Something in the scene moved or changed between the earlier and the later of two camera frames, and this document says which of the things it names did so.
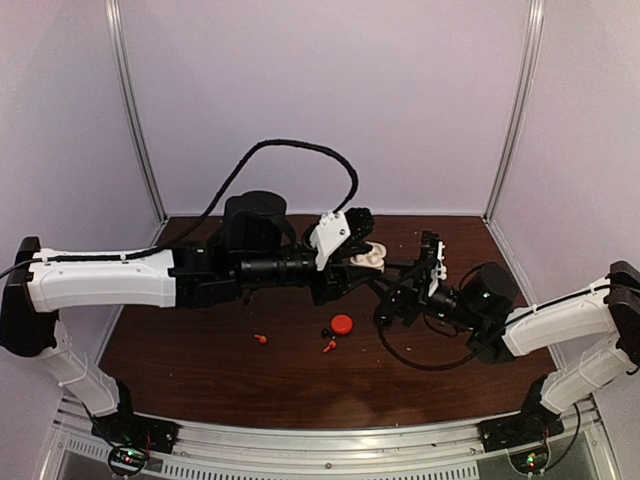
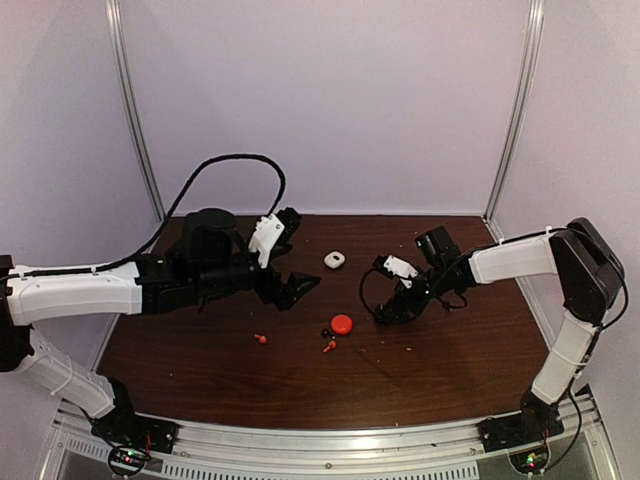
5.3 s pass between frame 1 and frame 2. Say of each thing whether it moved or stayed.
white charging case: moved
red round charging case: stayed
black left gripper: moved
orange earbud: stayed
